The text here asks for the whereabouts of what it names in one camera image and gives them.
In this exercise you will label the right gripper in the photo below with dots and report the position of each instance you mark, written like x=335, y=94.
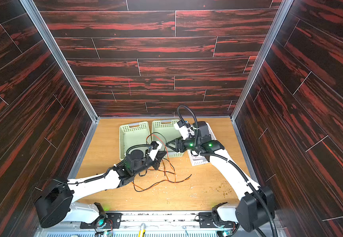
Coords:
x=180, y=144

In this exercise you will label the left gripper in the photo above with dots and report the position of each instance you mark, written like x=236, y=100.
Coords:
x=159, y=157

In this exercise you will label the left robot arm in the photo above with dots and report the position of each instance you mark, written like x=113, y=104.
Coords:
x=59, y=200

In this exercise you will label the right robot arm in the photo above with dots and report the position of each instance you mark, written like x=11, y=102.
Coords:
x=256, y=203

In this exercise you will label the white basket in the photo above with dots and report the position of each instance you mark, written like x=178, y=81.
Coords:
x=199, y=160

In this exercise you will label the middle green basket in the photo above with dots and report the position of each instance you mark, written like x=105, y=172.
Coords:
x=163, y=130

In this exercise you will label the green basket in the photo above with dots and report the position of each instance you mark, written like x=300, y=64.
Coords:
x=132, y=134
x=163, y=130

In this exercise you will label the left green basket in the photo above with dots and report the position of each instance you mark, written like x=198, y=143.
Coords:
x=132, y=134

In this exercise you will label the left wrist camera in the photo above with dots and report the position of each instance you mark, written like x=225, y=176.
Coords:
x=155, y=146

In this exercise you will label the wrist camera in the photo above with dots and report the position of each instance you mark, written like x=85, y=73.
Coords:
x=155, y=146
x=185, y=130

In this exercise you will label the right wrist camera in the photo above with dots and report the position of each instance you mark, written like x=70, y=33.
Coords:
x=185, y=130

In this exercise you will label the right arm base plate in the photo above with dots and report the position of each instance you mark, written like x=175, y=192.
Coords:
x=212, y=220

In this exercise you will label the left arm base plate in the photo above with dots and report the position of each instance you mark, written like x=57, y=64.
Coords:
x=111, y=220

